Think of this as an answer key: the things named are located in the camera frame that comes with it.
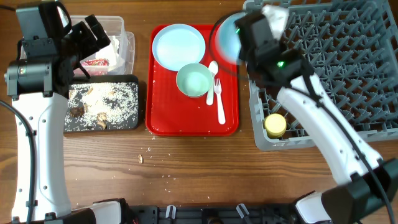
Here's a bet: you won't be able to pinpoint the food scraps with rice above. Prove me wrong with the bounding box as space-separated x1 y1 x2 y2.
65 82 139 131

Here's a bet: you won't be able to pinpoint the light blue plate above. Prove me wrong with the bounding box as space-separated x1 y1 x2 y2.
152 24 206 72

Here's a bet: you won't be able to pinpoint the yellow plastic cup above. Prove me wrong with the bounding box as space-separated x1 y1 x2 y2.
264 113 287 139

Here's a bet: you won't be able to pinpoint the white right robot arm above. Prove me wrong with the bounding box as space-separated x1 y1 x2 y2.
233 5 397 223

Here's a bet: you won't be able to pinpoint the green bowl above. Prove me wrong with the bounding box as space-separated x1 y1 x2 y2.
175 63 212 98

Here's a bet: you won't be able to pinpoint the red snack wrapper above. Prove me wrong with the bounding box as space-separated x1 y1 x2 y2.
82 58 109 66

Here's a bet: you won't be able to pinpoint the clear plastic bin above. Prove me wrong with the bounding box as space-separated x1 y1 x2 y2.
80 16 134 76

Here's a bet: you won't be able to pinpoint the brown food crumb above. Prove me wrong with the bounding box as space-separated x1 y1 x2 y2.
138 154 144 164

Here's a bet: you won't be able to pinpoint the red plastic tray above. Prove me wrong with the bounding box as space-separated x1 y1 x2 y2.
144 23 239 137

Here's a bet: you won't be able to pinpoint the cream plastic fork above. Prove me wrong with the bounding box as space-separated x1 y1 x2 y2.
214 78 226 124

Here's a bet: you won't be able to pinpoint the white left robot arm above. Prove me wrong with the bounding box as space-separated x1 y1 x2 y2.
4 1 135 224

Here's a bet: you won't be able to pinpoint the black waste tray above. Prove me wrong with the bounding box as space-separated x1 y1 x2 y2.
63 73 141 133

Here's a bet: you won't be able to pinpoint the cream plastic spoon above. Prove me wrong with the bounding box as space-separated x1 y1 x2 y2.
206 60 218 106

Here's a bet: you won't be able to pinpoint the white napkin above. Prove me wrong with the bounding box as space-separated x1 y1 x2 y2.
95 35 119 66

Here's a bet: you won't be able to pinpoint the light blue bowl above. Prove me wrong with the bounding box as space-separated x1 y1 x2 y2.
215 12 245 65

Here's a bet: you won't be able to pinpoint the grey dishwasher rack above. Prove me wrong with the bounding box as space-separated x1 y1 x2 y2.
237 0 398 152

